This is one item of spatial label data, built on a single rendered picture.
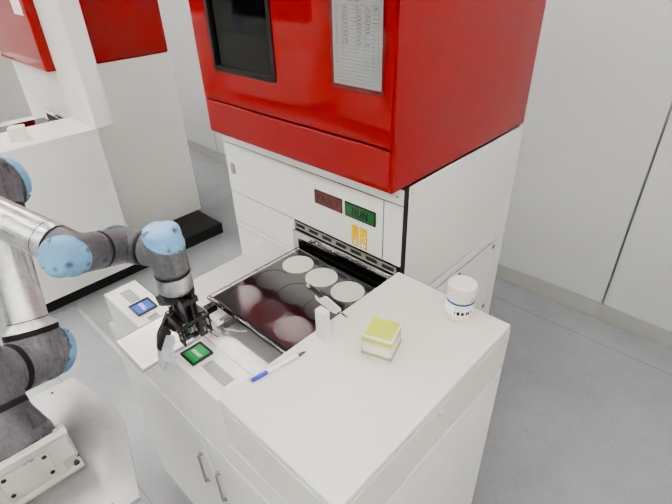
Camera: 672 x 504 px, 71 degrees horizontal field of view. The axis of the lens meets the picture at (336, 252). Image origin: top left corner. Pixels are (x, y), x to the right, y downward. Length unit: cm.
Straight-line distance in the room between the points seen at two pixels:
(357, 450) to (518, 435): 139
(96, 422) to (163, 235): 54
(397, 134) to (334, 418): 65
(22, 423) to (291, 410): 54
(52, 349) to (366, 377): 73
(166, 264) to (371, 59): 63
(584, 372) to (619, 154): 104
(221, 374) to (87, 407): 39
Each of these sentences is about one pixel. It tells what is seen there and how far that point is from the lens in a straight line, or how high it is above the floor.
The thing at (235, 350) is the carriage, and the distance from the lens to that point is 129.
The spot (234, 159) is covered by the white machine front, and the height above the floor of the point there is 111.
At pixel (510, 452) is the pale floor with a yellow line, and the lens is 222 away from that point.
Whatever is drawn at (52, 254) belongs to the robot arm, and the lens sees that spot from 96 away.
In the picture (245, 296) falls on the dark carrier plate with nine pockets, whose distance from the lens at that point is 142.
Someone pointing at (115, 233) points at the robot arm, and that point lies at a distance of 103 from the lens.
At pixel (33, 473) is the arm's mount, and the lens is 122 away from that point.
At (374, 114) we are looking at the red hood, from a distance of 118.
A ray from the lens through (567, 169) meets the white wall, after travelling 269.
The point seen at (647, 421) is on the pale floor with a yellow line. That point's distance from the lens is 255.
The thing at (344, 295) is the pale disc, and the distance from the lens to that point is 139.
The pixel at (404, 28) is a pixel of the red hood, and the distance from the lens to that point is 112.
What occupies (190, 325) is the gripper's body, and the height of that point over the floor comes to 106.
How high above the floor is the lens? 175
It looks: 33 degrees down
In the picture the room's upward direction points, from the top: 2 degrees counter-clockwise
